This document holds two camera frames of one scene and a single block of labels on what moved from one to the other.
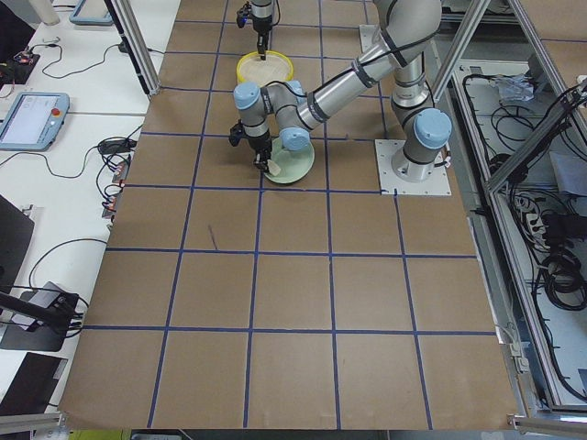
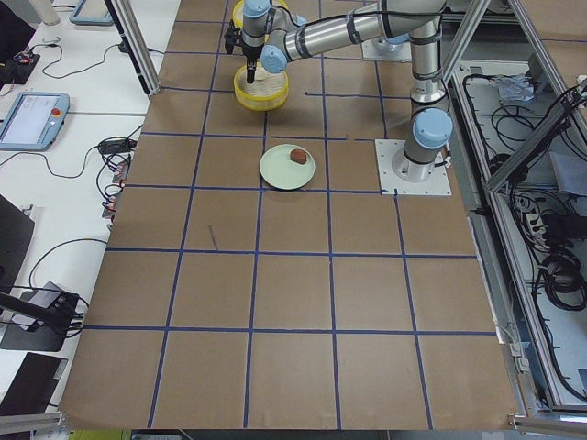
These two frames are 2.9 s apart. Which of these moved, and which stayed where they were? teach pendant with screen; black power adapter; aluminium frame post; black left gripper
Moved: black left gripper
Stayed: teach pendant with screen; black power adapter; aluminium frame post
